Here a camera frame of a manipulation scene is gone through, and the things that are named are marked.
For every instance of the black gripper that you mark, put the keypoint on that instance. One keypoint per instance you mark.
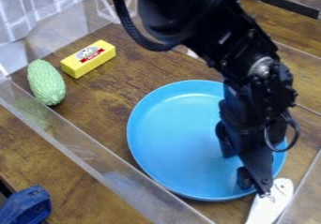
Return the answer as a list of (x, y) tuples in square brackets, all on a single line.
[(253, 131)]

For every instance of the white toy fish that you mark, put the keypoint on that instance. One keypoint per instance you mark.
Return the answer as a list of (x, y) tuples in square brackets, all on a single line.
[(266, 208)]

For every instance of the blue round tray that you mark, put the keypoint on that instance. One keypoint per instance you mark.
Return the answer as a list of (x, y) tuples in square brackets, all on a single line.
[(174, 144)]

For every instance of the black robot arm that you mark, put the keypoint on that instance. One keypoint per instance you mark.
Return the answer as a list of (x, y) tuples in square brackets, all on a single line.
[(223, 35)]

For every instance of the clear acrylic barrier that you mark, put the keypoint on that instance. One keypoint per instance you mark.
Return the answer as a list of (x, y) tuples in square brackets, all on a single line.
[(69, 148)]

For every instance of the yellow rectangular block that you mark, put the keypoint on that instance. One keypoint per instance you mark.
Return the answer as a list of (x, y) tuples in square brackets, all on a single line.
[(87, 59)]

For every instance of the green bumpy toy gourd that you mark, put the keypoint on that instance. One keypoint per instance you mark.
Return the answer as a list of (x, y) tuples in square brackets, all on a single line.
[(45, 82)]

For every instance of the blue clamp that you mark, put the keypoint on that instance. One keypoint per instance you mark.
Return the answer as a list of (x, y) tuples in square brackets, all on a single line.
[(27, 206)]

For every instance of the white checkered curtain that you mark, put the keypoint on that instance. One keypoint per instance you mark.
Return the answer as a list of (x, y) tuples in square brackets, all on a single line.
[(21, 14)]

